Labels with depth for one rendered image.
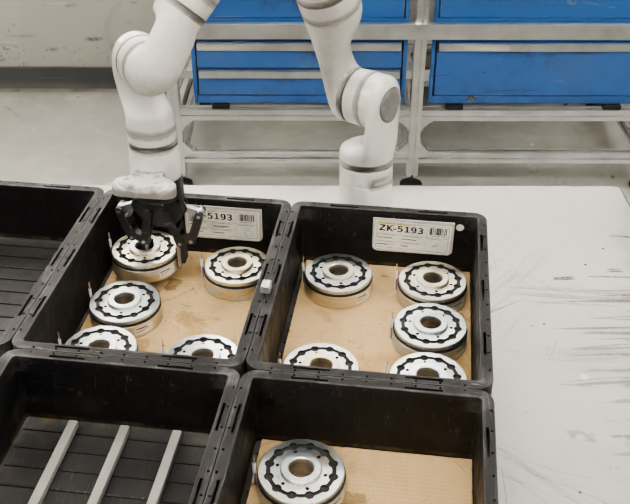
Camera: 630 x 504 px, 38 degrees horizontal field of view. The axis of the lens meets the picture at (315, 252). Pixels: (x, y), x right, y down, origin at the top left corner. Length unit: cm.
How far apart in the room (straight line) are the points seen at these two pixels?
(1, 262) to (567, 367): 92
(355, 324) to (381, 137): 34
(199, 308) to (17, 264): 33
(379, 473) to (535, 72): 227
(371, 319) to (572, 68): 203
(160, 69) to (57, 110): 282
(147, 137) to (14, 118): 275
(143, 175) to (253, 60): 186
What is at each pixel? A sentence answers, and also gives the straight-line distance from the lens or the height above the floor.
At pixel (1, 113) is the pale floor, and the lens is 410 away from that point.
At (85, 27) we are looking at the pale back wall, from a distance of 414.
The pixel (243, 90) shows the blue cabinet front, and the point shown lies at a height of 37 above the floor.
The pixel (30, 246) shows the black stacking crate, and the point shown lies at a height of 83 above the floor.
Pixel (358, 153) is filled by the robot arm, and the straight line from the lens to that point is 153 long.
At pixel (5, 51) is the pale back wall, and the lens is 427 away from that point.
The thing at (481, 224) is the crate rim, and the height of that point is 93.
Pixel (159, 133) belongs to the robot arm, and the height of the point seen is 109.
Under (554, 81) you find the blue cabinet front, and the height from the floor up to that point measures 40.
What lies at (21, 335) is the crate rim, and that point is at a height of 93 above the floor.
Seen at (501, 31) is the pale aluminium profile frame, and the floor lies 59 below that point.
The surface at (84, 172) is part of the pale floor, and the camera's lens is 354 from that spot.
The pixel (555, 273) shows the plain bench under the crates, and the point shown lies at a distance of 173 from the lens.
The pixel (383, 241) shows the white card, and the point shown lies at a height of 88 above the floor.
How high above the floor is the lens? 167
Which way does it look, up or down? 34 degrees down
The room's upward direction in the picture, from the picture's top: straight up
